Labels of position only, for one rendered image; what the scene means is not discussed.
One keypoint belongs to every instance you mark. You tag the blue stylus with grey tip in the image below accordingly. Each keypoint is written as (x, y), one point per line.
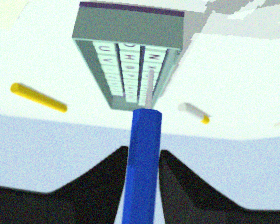
(143, 161)

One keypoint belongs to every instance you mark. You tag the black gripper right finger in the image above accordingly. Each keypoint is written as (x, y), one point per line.
(188, 199)

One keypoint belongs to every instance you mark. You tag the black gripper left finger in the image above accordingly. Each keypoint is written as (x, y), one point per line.
(92, 198)

